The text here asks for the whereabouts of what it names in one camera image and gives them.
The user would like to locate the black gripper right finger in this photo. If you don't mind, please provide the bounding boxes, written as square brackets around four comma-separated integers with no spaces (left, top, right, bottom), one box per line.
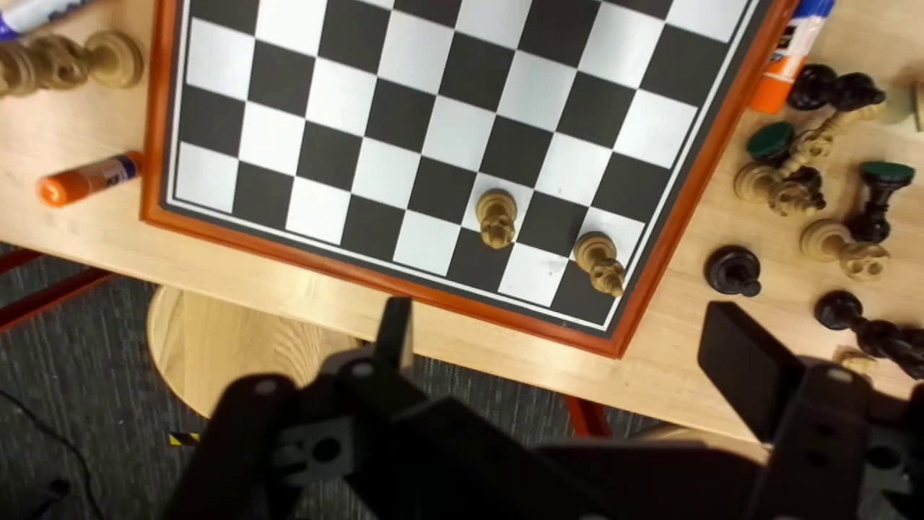
[696,299,924,520]

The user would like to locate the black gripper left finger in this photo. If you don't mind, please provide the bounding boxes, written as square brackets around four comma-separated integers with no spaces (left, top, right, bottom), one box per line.
[162,294,529,520]

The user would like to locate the tan wooden chess piece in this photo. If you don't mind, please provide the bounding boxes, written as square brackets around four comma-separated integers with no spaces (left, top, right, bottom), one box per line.
[734,159,829,217]
[572,227,628,299]
[472,185,523,255]
[799,217,891,279]

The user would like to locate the dark wooden chess piece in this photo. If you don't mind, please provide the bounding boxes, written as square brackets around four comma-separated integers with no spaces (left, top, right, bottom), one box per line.
[784,61,888,112]
[810,289,924,380]
[702,242,764,296]

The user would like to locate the dark piece with green base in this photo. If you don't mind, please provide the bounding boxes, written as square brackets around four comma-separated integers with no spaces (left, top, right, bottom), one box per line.
[842,159,918,244]

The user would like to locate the tan piece with green base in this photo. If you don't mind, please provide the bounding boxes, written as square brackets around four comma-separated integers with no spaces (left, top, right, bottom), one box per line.
[744,112,836,168]

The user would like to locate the tall tan chess piece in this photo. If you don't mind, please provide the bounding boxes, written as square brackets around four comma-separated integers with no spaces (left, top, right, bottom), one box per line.
[0,28,147,100]

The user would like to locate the round wooden stool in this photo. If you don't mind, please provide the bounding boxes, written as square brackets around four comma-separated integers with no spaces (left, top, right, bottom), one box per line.
[145,282,386,422]

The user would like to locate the orange marker pen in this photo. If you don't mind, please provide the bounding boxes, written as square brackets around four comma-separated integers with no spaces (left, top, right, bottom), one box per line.
[36,151,145,210]

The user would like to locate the glue stick with orange cap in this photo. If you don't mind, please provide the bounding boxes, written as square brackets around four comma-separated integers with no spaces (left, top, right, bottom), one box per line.
[748,0,839,117]

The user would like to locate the white glue stick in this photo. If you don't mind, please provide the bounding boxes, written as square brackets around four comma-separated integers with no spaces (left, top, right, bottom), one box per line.
[0,0,93,44]

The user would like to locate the black white chessboard, red frame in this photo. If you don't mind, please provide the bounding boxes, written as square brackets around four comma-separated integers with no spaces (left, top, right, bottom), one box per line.
[137,0,801,361]

